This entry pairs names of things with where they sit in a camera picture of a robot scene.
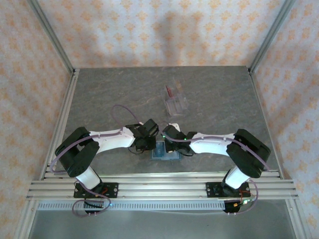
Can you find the teal square box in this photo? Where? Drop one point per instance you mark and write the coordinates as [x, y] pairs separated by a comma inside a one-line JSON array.
[[160, 155]]

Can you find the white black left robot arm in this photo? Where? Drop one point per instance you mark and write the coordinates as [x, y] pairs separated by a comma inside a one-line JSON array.
[[74, 161]]

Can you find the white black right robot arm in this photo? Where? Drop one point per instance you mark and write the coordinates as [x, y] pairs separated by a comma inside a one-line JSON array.
[[249, 159]]

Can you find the clear acrylic card stand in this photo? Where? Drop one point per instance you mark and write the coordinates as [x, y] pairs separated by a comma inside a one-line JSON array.
[[177, 105]]

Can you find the red credit card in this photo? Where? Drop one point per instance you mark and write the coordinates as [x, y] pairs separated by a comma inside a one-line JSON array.
[[169, 91]]

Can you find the orange credit card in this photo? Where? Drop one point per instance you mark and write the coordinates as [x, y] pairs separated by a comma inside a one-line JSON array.
[[178, 84]]

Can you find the wide aluminium mounting beam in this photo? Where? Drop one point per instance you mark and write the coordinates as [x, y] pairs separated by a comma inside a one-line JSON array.
[[162, 190]]

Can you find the orange patterned fabric backdrop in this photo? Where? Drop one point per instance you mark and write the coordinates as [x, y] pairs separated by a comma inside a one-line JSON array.
[[159, 25]]

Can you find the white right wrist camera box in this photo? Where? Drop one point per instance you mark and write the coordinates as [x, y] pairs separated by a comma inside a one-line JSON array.
[[174, 125]]

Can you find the aluminium table edge rail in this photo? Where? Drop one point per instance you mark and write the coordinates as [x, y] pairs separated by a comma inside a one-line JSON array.
[[162, 175]]

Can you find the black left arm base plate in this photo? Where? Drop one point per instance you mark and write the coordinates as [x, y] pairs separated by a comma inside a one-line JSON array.
[[112, 190]]

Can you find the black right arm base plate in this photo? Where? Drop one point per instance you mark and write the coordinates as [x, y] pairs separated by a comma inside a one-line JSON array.
[[211, 190]]

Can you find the black wiring bracket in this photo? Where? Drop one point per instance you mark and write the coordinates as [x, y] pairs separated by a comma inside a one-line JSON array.
[[93, 205], [230, 207]]

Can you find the aluminium side rail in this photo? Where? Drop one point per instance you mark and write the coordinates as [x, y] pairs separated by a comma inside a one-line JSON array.
[[259, 99], [67, 104]]

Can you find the aluminium frame post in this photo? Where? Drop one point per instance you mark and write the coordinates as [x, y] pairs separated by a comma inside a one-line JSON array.
[[271, 37], [52, 37]]

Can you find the aluminium frame leg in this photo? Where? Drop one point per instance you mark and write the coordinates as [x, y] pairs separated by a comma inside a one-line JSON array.
[[25, 221], [297, 221]]

